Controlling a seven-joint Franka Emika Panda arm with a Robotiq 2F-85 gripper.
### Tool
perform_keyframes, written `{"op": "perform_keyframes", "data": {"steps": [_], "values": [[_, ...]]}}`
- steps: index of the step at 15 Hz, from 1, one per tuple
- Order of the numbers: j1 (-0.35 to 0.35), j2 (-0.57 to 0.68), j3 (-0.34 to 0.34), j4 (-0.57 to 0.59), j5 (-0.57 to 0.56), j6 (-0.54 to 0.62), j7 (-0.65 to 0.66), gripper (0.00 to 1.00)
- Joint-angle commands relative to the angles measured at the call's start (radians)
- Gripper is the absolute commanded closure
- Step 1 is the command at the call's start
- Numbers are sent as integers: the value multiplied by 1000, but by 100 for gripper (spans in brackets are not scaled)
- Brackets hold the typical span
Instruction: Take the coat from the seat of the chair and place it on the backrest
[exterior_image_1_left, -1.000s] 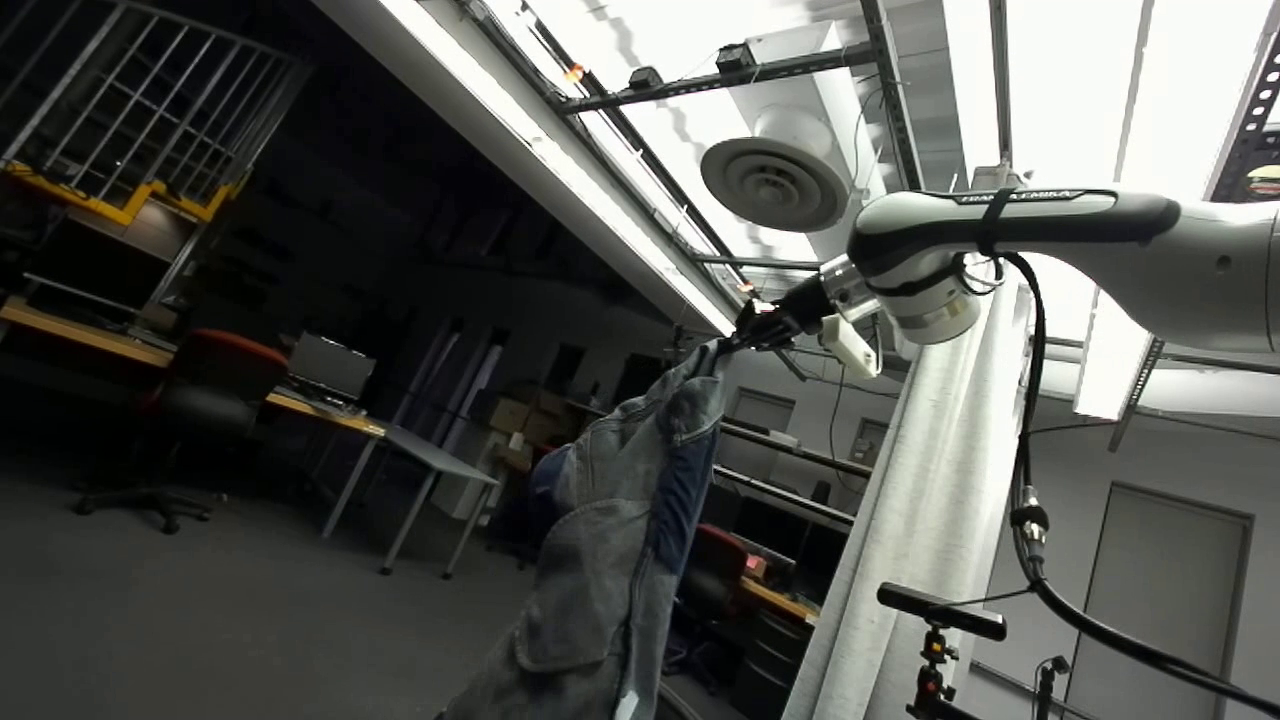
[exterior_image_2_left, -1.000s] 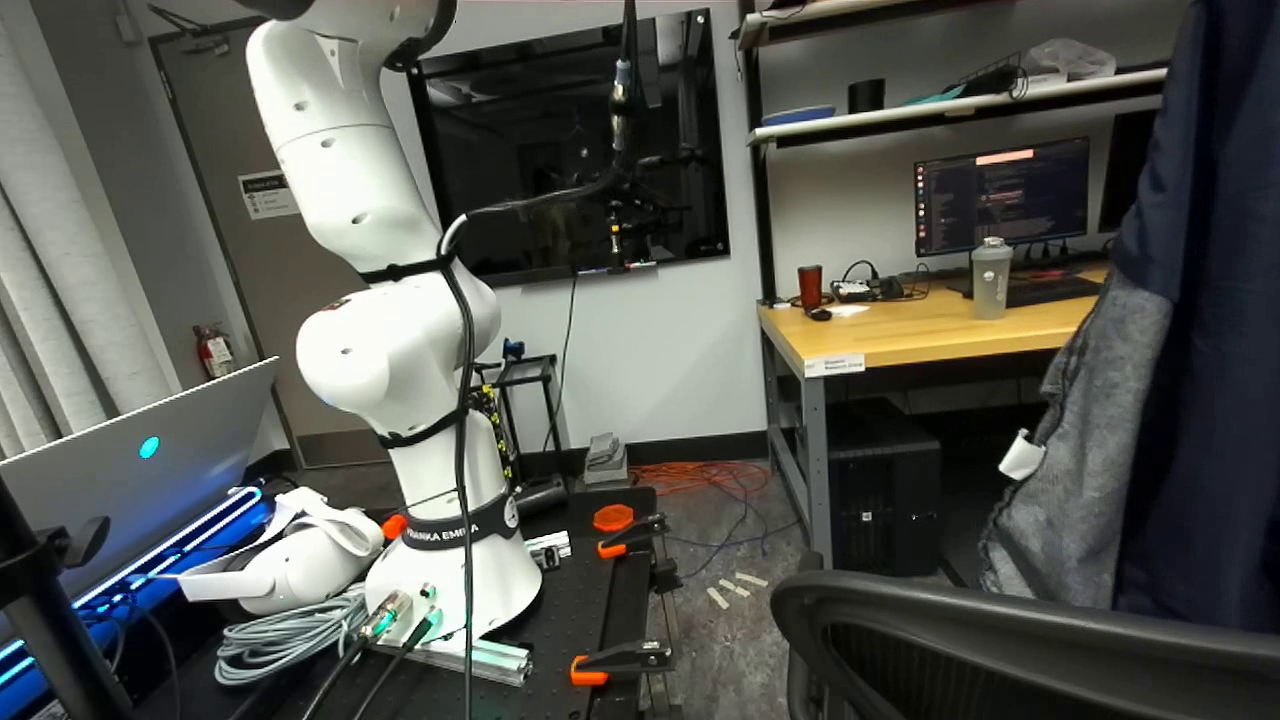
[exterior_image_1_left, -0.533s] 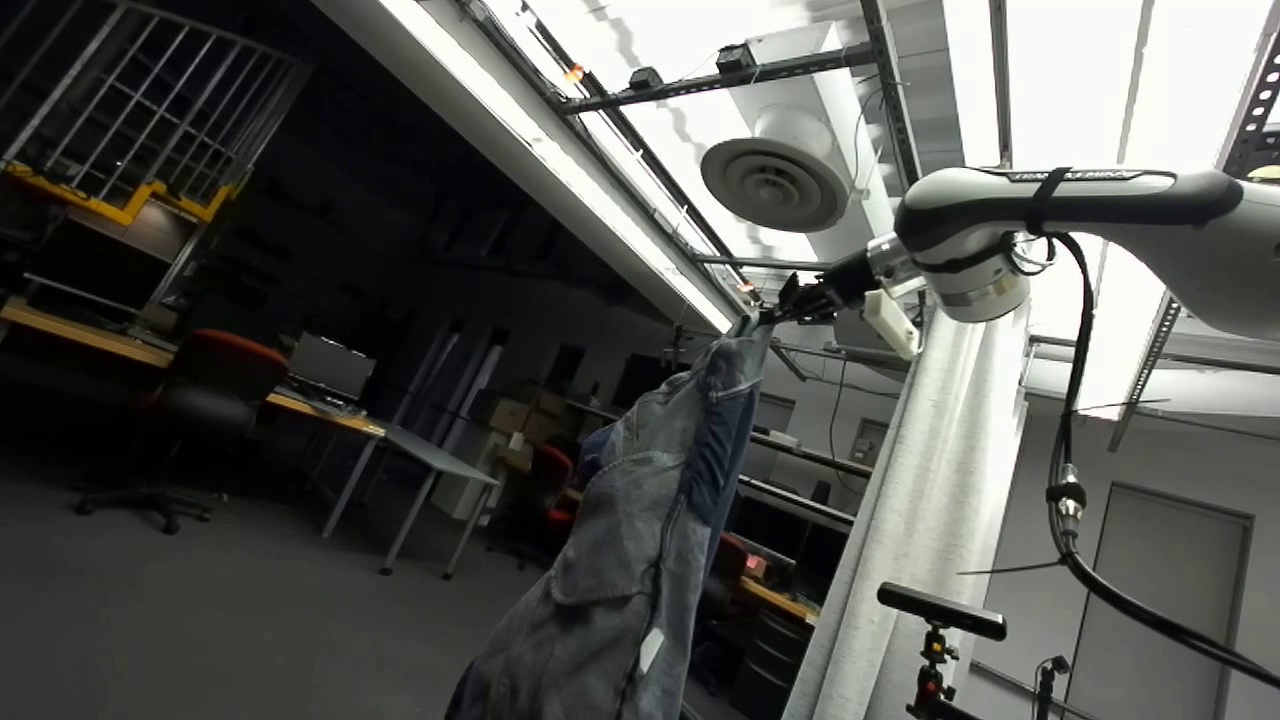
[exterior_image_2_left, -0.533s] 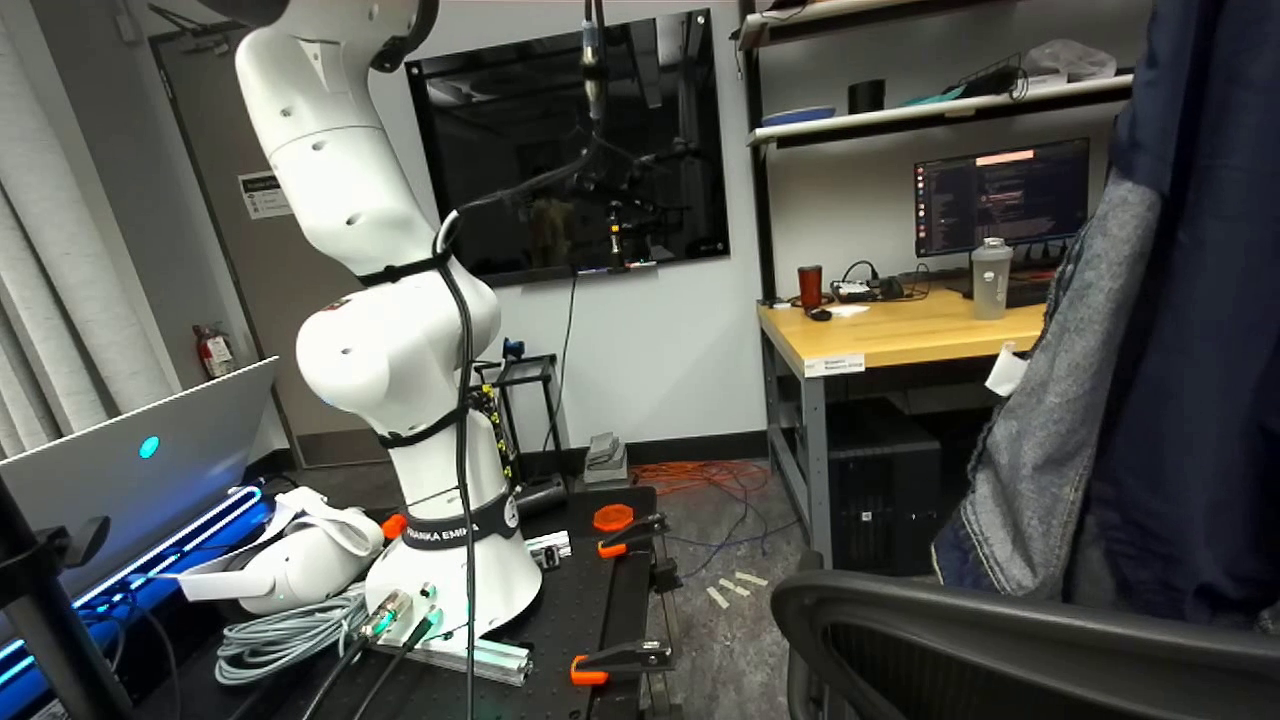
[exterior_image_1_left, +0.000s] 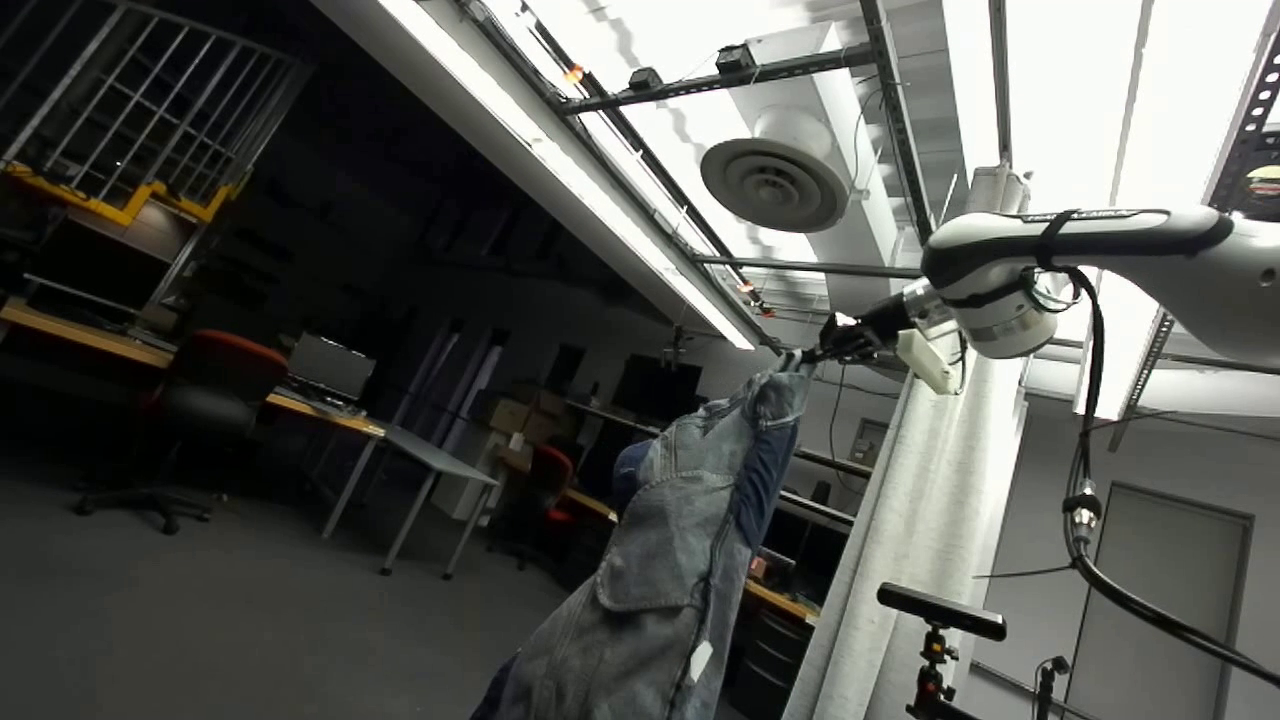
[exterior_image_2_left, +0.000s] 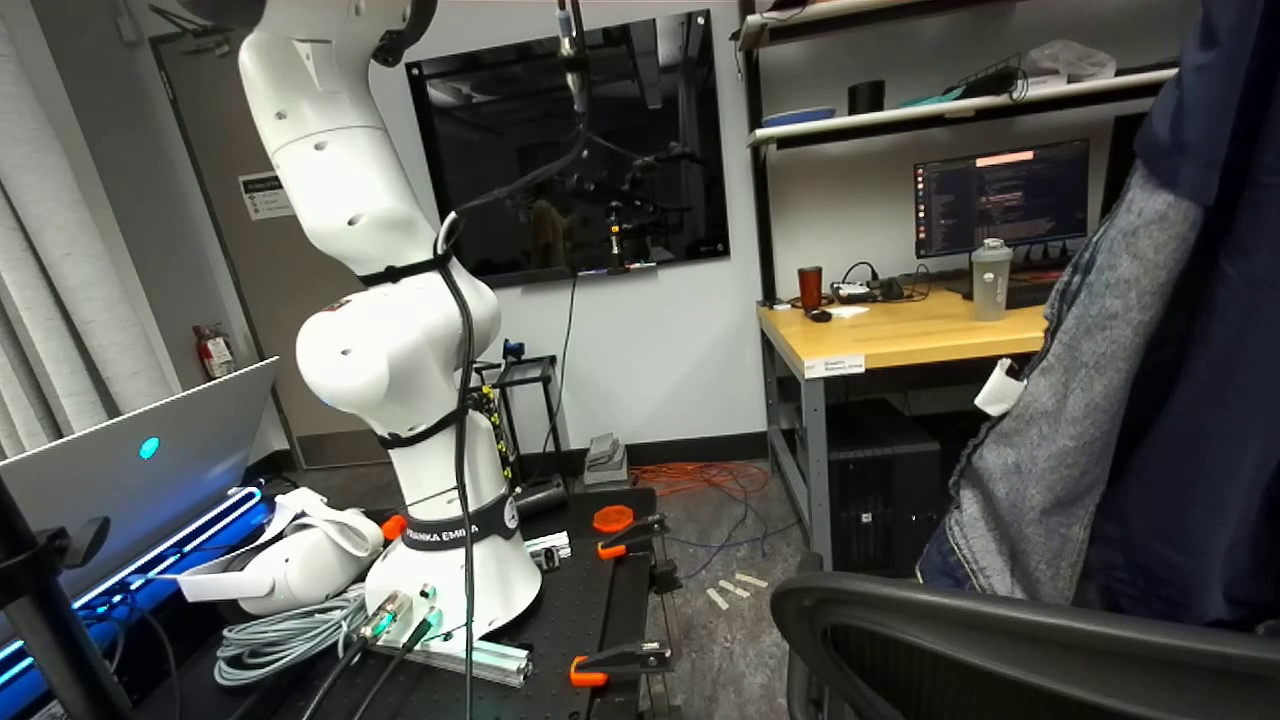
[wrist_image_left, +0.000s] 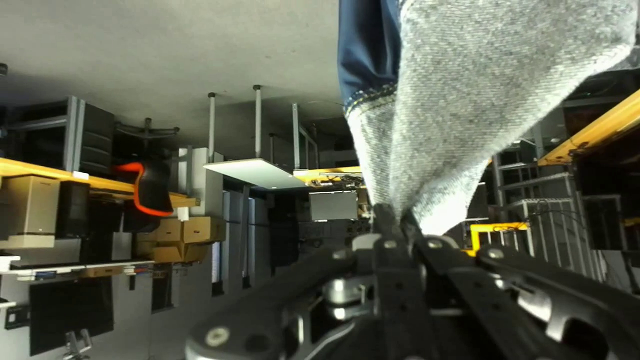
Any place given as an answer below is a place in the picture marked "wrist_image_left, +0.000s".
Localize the white shelf board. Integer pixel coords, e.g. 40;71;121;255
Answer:
0;255;156;282

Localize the brown cardboard box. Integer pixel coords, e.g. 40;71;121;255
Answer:
149;217;201;266
178;213;228;245

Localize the grey laptop screen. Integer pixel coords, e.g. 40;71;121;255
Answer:
306;188;362;223

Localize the grey metal rack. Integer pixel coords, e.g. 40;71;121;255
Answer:
491;149;640;287

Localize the white table with metal legs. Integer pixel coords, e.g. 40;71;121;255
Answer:
201;83;307;193

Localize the light wooden desk top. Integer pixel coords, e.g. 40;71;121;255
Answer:
536;88;640;167

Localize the dark under-desk cabinet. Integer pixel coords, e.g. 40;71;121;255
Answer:
62;95;118;178

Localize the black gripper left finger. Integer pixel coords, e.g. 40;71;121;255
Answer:
184;206;402;360

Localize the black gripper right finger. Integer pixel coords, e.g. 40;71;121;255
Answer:
397;207;640;360

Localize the blue and grey coat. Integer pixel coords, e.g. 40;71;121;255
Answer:
336;0;640;238

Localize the orange black office chair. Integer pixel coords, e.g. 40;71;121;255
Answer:
113;158;180;219

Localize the black flat screen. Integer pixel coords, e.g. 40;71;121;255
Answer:
27;276;115;358

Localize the beige computer case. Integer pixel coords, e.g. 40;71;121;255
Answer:
0;174;62;251

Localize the yellow metal frame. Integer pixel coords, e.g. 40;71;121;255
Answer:
466;219;534;257

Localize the long wooden workbench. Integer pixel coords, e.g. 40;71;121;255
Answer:
0;156;201;207

